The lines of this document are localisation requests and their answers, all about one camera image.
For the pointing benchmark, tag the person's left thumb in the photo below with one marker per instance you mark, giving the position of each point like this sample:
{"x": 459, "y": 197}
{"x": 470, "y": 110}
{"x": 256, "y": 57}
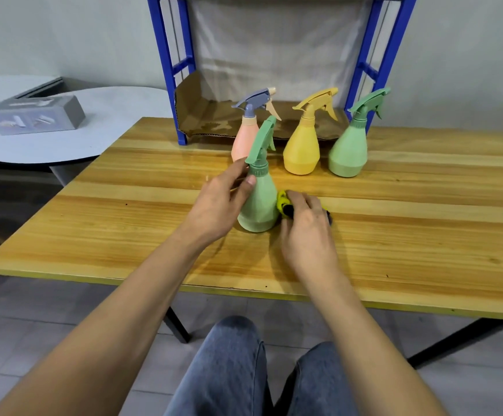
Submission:
{"x": 243, "y": 190}

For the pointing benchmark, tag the brown cardboard sheet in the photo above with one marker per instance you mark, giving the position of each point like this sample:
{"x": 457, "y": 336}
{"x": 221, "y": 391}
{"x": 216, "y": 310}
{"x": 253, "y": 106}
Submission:
{"x": 199, "y": 112}

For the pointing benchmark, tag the person's right hand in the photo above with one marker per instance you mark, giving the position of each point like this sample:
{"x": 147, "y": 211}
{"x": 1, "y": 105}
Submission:
{"x": 310, "y": 242}

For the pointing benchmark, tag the person's right forearm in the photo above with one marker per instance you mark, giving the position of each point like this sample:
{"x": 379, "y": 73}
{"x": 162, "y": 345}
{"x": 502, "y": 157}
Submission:
{"x": 364, "y": 342}

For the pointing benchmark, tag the person's right leg in jeans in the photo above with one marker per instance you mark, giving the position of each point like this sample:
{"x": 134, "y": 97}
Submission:
{"x": 321, "y": 385}

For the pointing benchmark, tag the grey cardboard box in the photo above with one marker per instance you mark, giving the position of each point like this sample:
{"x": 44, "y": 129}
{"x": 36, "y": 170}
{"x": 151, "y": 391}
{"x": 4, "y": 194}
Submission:
{"x": 34, "y": 116}

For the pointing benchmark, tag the person's left forearm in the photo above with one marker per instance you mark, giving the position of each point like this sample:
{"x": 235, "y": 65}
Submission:
{"x": 112, "y": 324}

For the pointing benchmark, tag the person's left hand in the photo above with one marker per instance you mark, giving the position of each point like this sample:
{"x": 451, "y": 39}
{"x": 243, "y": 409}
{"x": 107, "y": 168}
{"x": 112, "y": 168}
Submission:
{"x": 214, "y": 207}

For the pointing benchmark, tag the person's left leg in jeans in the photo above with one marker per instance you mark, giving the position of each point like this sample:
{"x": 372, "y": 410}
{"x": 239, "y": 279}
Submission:
{"x": 225, "y": 372}

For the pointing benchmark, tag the person's right fingers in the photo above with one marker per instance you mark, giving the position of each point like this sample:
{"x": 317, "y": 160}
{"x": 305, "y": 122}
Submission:
{"x": 305, "y": 203}

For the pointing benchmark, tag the round white table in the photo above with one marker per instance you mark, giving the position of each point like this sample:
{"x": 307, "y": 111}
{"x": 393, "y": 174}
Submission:
{"x": 104, "y": 125}

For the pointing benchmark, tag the pink spray bottle, grey-blue head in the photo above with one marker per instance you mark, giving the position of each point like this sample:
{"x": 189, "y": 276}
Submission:
{"x": 245, "y": 138}

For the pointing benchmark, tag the person's leg in jeans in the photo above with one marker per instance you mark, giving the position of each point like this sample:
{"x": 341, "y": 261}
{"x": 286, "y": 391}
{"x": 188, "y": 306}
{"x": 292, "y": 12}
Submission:
{"x": 321, "y": 385}
{"x": 225, "y": 372}

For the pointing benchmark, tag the black table leg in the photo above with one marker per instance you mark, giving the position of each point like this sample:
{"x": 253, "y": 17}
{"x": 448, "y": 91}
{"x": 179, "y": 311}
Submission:
{"x": 177, "y": 324}
{"x": 459, "y": 342}

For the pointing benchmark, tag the yellow spray bottle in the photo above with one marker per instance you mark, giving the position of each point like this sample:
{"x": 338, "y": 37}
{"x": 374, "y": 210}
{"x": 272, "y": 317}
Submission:
{"x": 302, "y": 147}

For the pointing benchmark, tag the green spray bottle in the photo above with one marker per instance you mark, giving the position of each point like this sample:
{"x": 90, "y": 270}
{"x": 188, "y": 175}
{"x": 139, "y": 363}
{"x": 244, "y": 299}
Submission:
{"x": 261, "y": 203}
{"x": 349, "y": 151}

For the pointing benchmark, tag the blue metal shelf rack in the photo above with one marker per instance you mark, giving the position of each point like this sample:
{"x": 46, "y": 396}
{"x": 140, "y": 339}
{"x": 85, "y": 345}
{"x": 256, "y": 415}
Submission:
{"x": 164, "y": 56}

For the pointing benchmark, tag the white cloth sheet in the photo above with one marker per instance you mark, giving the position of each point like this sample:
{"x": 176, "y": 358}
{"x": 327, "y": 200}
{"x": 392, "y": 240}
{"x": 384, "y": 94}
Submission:
{"x": 277, "y": 43}

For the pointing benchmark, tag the yellow and black tool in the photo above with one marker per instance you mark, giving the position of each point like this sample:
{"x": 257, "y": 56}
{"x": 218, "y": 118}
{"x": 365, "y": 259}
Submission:
{"x": 283, "y": 207}

